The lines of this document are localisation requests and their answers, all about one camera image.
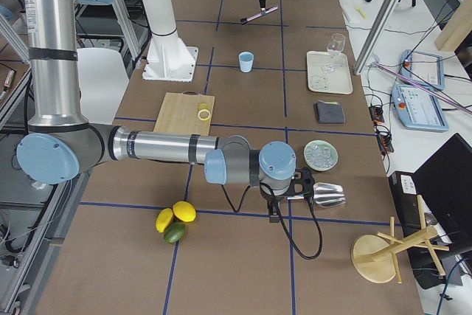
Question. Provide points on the steel muddler black tip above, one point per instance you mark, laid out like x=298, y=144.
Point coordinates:
x=263, y=12

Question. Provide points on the light blue cup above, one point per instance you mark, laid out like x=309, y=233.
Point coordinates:
x=246, y=60

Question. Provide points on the wooden cup tree stand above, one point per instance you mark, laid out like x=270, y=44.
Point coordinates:
x=375, y=256

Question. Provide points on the whole yellow lemon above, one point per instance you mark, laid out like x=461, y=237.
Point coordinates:
x=184, y=211

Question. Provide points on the small lemon slice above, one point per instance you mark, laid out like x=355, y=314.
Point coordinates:
x=203, y=106

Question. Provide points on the green bowl of ice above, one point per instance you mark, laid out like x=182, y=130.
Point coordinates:
x=320, y=155

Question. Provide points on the metal ice scoop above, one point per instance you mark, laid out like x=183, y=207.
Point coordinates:
x=323, y=195

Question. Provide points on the grey folded cloth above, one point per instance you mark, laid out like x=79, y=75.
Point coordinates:
x=329, y=112

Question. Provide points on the clear wine glass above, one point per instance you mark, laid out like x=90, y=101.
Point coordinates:
x=334, y=48

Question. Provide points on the cream bear tray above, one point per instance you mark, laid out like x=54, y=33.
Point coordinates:
x=336, y=82

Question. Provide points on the wooden cutting board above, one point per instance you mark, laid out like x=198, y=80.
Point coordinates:
x=179, y=114

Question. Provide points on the near teach pendant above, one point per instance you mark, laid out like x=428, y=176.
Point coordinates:
x=417, y=109

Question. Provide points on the teach pendant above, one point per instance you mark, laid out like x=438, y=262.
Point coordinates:
x=417, y=109
x=423, y=68

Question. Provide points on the green lime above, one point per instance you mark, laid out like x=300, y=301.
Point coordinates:
x=175, y=232

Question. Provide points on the far teach pendant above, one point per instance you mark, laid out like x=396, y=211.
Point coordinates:
x=423, y=68

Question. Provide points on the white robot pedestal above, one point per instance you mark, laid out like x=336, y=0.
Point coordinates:
x=168, y=58

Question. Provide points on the aluminium frame post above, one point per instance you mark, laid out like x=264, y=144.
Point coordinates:
x=374, y=34

